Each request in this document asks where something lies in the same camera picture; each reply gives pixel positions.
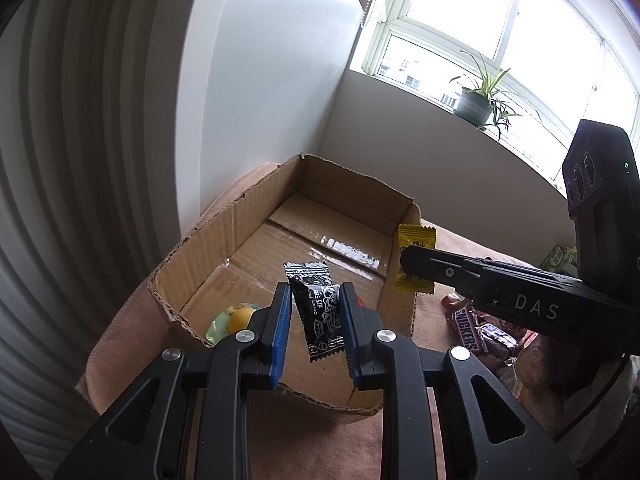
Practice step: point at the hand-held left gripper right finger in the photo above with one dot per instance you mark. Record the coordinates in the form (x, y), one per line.
(350, 340)

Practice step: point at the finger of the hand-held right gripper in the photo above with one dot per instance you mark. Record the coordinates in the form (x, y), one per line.
(440, 267)

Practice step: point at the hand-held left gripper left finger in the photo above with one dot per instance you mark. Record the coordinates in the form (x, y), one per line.
(280, 330)

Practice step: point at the yellow candy packet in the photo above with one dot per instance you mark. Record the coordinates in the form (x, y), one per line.
(417, 235)

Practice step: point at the black candy packet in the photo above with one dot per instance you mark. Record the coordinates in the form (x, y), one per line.
(320, 310)

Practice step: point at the cardboard box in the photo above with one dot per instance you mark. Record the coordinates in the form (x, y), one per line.
(300, 230)

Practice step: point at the person's right hand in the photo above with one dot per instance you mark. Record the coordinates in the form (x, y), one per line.
(540, 370)

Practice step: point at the green carton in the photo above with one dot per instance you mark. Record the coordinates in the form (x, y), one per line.
(557, 257)

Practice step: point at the green yellow jelly cup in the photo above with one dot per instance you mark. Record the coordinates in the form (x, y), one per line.
(235, 317)

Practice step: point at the brown chocolate bar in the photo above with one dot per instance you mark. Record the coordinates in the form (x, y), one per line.
(465, 325)

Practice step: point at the small dark chocolate bar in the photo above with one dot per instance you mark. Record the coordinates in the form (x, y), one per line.
(495, 337)

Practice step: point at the potted spider plant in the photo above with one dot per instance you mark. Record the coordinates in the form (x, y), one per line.
(475, 102)

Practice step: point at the white refrigerator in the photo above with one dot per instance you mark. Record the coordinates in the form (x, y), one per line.
(270, 85)

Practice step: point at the white framed window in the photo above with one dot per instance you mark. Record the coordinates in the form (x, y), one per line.
(475, 10)

